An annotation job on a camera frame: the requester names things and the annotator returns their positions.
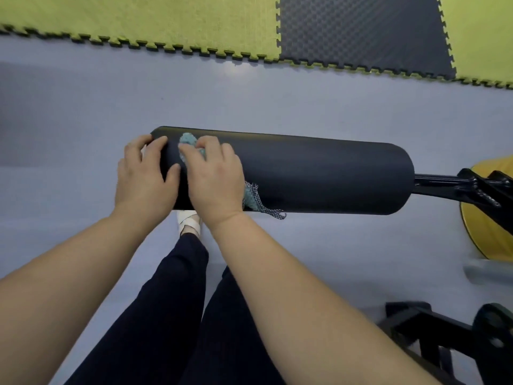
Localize person's left hand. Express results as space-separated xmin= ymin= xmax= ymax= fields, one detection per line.
xmin=113 ymin=134 xmax=182 ymax=230

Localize person's right hand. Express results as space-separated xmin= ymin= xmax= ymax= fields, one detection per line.
xmin=178 ymin=135 xmax=247 ymax=232

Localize teal cleaning cloth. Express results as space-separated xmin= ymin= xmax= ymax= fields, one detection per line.
xmin=177 ymin=132 xmax=287 ymax=220

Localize black padded roller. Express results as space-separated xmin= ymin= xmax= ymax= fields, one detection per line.
xmin=150 ymin=126 xmax=416 ymax=216

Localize person's left forearm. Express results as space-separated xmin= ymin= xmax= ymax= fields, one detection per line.
xmin=0 ymin=207 xmax=161 ymax=385

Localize person's right forearm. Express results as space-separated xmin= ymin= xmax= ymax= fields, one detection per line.
xmin=208 ymin=211 xmax=441 ymax=385

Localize white shoe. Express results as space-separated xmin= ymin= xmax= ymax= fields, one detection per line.
xmin=176 ymin=210 xmax=203 ymax=239

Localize large yellow-green foam mat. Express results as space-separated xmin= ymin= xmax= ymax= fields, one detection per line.
xmin=0 ymin=0 xmax=281 ymax=64

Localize dark navy trousers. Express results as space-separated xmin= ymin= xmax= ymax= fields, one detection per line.
xmin=64 ymin=232 xmax=287 ymax=385

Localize dark grey foam mat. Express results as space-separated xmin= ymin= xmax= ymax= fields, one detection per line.
xmin=277 ymin=0 xmax=458 ymax=81

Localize yellow padded seat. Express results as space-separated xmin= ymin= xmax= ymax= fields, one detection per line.
xmin=459 ymin=155 xmax=513 ymax=263

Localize small yellow-green foam mat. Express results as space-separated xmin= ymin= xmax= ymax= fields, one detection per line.
xmin=436 ymin=0 xmax=513 ymax=90

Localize grey metal bar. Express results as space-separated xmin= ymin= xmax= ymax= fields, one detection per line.
xmin=463 ymin=258 xmax=513 ymax=286

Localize black weight plate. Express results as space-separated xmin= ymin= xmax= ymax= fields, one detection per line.
xmin=472 ymin=302 xmax=513 ymax=385

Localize black machine frame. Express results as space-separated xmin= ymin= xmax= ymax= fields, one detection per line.
xmin=377 ymin=301 xmax=487 ymax=385

